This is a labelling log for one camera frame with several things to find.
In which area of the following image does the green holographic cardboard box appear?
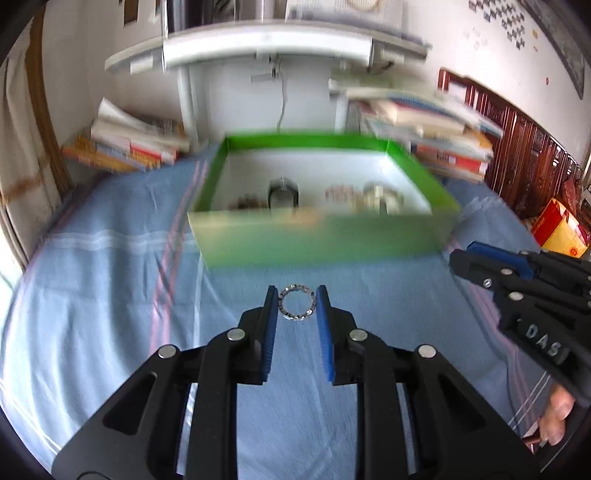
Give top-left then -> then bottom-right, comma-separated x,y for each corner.
187,132 -> 460,268

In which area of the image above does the right stack of books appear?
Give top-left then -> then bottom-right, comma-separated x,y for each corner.
329,69 -> 504,182

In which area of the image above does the beige curtain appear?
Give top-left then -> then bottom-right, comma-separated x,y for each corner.
1,5 -> 73,266

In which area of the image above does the red yellow box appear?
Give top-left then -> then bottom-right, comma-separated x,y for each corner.
531,198 -> 590,258

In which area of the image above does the silver beaded ring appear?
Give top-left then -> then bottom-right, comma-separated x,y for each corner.
279,284 -> 318,321

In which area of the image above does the person's right hand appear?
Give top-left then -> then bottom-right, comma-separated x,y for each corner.
538,384 -> 575,446

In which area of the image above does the blue striped bedsheet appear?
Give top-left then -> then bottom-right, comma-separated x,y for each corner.
1,153 -> 557,472

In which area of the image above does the black strap wristwatch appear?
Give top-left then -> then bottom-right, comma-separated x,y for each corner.
267,177 -> 300,209

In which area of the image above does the white digital wristwatch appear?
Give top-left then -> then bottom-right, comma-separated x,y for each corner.
356,183 -> 405,215

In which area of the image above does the dark red wooden headboard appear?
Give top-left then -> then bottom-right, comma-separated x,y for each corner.
438,68 -> 583,219

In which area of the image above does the left stack of books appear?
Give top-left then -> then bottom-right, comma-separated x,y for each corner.
61,98 -> 191,174

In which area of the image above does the stack of books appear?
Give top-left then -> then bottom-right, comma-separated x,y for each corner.
61,98 -> 191,174
329,69 -> 504,182

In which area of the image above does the white desk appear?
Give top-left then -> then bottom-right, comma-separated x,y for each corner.
104,20 -> 430,142

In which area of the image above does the pink red bead bracelet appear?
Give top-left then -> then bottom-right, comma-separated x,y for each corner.
323,184 -> 357,204

